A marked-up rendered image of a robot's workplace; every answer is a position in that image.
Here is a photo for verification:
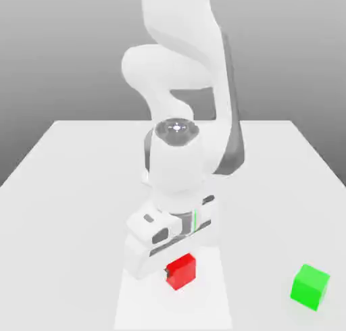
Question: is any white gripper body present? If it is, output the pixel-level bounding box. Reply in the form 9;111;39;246
123;196;220;281

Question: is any small red cube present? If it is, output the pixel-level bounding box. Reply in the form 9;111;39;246
164;253;197;292

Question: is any small green cube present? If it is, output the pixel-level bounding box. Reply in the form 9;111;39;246
289;263;331;312

